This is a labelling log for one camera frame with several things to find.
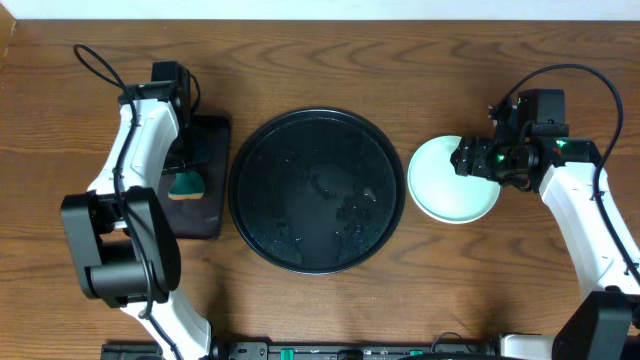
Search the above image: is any green yellow sponge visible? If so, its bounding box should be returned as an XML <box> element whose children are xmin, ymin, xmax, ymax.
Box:
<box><xmin>168</xmin><ymin>171</ymin><xmax>205</xmax><ymax>201</ymax></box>

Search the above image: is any black round tray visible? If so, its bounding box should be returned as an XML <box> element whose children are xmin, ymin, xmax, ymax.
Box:
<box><xmin>228</xmin><ymin>108</ymin><xmax>406</xmax><ymax>275</ymax></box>

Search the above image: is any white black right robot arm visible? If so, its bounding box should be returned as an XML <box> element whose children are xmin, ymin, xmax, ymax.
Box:
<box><xmin>451</xmin><ymin>137</ymin><xmax>639</xmax><ymax>359</ymax></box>

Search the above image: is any black rectangular tray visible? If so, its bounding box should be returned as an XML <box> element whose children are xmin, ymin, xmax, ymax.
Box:
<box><xmin>158</xmin><ymin>115</ymin><xmax>231</xmax><ymax>240</ymax></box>

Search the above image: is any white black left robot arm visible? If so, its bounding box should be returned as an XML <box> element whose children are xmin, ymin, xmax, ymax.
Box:
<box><xmin>61</xmin><ymin>80</ymin><xmax>212</xmax><ymax>359</ymax></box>

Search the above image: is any light green plate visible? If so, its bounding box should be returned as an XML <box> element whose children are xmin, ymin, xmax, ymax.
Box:
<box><xmin>407</xmin><ymin>135</ymin><xmax>501</xmax><ymax>224</ymax></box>

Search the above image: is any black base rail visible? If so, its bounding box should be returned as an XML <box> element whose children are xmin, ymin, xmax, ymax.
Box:
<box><xmin>101</xmin><ymin>341</ymin><xmax>501</xmax><ymax>360</ymax></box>

